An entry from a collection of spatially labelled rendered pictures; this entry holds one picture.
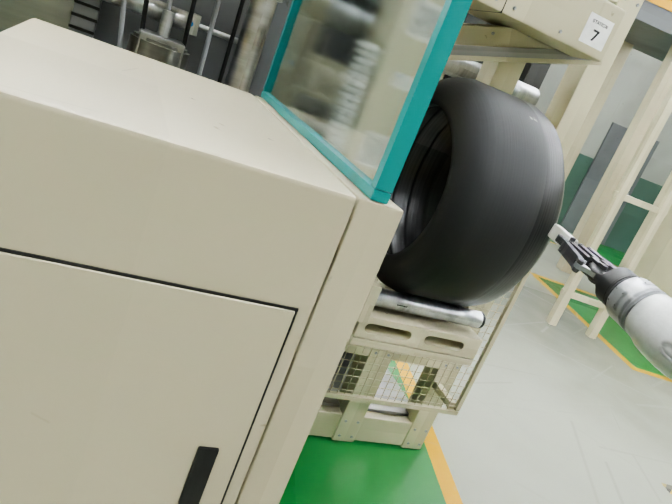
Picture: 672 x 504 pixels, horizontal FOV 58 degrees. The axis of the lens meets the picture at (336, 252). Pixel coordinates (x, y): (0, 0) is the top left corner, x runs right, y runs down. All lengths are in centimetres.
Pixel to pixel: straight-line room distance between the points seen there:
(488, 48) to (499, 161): 63
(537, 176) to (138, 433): 103
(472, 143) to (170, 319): 92
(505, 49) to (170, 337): 154
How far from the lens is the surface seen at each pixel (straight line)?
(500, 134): 136
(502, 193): 133
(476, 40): 189
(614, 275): 116
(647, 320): 108
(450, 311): 154
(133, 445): 65
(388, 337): 147
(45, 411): 62
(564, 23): 187
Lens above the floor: 138
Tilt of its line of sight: 17 degrees down
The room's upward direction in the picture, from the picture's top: 22 degrees clockwise
